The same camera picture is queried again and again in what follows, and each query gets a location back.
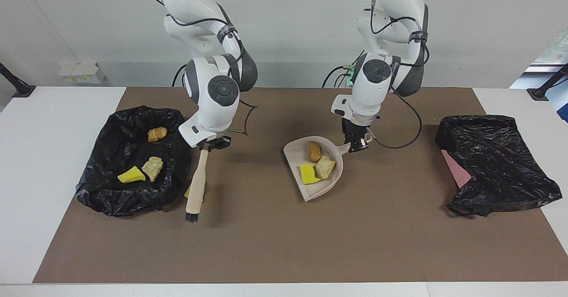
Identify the beige hand brush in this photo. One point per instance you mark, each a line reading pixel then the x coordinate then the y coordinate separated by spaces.
pixel 197 181

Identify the notched yellow sponge piece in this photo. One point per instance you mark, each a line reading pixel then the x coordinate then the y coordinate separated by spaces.
pixel 307 175

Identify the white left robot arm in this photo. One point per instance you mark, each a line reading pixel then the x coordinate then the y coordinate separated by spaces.
pixel 372 93

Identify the right black trash bag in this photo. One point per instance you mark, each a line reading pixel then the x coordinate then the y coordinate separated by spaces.
pixel 133 199

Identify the beige plastic dustpan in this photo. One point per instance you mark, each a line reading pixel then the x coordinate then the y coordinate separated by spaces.
pixel 310 192

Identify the toy croissant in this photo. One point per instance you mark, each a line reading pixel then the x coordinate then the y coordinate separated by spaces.
pixel 157 134

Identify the black clamp stand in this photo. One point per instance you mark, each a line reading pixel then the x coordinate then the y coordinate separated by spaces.
pixel 20 88
pixel 543 92

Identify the plain yellow sponge piece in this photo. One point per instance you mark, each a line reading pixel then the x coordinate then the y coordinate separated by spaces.
pixel 187 192

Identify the brown table mat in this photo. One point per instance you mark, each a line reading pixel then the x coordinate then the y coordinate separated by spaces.
pixel 284 243

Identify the yellow green sponge piece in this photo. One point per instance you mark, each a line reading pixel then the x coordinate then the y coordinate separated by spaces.
pixel 131 175

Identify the brown toy bread roll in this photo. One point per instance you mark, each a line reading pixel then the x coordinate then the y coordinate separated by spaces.
pixel 314 151

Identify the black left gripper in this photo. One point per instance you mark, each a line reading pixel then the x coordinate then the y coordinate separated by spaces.
pixel 355 128

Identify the black trash bag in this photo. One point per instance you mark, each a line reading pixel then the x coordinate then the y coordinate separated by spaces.
pixel 501 164
pixel 133 199

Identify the pale toy bread chunk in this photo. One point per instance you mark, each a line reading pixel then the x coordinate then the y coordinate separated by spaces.
pixel 153 168
pixel 326 167

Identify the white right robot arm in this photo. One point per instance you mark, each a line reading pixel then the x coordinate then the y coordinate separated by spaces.
pixel 213 106

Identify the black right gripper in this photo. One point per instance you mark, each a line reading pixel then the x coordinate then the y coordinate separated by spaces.
pixel 212 144

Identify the pink bin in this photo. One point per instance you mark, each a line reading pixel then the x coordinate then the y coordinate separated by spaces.
pixel 455 169

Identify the white wall socket box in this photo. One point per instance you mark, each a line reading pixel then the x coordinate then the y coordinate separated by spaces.
pixel 82 73

